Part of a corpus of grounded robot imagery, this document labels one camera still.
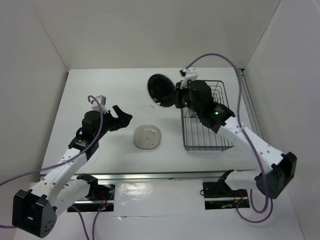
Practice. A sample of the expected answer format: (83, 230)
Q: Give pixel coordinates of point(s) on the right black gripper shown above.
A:
(179, 92)

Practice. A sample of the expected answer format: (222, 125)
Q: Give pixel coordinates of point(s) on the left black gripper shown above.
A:
(116, 124)

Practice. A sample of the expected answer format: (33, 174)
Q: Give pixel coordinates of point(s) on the black round plate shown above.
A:
(161, 90)

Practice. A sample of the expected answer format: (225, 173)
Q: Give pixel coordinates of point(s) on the clear ribbed glass plate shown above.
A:
(189, 114)

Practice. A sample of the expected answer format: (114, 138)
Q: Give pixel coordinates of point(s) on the blue patterned ceramic plate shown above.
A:
(195, 115)

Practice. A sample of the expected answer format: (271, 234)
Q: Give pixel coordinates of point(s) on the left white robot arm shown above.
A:
(37, 209)

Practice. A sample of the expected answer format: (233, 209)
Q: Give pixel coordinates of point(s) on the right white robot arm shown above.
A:
(275, 168)

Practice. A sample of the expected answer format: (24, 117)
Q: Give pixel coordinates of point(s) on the frosted beige glass plate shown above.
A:
(147, 137)

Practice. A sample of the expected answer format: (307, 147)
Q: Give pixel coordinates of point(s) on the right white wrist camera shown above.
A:
(188, 75)

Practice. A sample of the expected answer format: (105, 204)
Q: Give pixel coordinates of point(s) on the metal wire dish rack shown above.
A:
(197, 137)

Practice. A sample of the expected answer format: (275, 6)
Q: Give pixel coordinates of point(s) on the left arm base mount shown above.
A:
(100, 200)

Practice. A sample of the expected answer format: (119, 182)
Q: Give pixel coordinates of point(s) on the aluminium front rail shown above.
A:
(154, 176)

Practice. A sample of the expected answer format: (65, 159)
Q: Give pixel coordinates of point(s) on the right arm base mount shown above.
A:
(220, 197)

